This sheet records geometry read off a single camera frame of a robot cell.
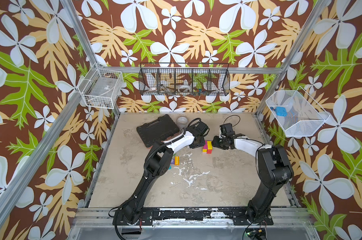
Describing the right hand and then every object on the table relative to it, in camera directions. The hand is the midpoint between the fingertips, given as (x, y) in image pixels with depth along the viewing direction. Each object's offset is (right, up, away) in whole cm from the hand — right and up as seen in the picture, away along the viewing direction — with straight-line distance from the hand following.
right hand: (213, 142), depth 98 cm
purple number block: (-27, -11, -5) cm, 30 cm away
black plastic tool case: (-37, +8, +6) cm, 39 cm away
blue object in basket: (+37, +20, -12) cm, 44 cm away
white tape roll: (-19, +36, +1) cm, 41 cm away
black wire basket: (-19, +42, -1) cm, 46 cm away
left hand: (-8, 0, +1) cm, 8 cm away
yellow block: (-3, -1, -4) cm, 5 cm away
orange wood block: (-24, -11, -5) cm, 27 cm away
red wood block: (-3, -6, -2) cm, 7 cm away
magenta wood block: (-5, -3, -3) cm, 7 cm away
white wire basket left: (-68, +33, -12) cm, 77 cm away
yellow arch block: (-6, -5, -3) cm, 8 cm away
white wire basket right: (+44, +16, -21) cm, 51 cm away
